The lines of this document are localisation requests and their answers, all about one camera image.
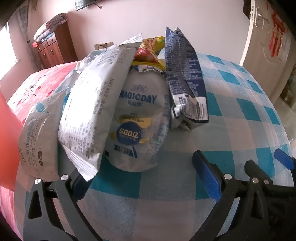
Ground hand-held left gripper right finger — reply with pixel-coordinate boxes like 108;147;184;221
192;150;271;241

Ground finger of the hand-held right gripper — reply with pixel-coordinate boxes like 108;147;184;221
274;148;296;171
245;160;296;197

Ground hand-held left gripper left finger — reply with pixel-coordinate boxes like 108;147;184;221
23;173;109;241

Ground small white wipes packet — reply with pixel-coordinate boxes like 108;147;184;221
18;90;68;182

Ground round white blue packet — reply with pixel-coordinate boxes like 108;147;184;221
104;65;173;173

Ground large white printed packet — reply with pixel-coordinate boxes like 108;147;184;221
57;44;139;182

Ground navy blue snack bag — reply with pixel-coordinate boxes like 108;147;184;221
165;26;210;131

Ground yellow red snack wrapper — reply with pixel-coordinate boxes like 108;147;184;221
132;36;166;71

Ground silver foil packet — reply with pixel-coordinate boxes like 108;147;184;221
118;33;144;47

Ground blue checkered sheet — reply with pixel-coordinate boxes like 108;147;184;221
14;50;292;241

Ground white door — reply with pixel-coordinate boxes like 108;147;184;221
239;0;296;105

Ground red paper door decoration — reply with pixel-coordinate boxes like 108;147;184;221
270;9;289;58

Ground wooden cabinet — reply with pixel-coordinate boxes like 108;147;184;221
37;22;78;70

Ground window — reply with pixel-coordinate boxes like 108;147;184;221
0;21;18;77

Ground folded blankets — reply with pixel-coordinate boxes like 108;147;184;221
32;12;68;48

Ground grey curtain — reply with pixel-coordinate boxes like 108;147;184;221
14;0;35;70

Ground wall socket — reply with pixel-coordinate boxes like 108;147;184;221
94;42;114;50

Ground wall television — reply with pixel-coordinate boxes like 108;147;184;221
75;0;102;11

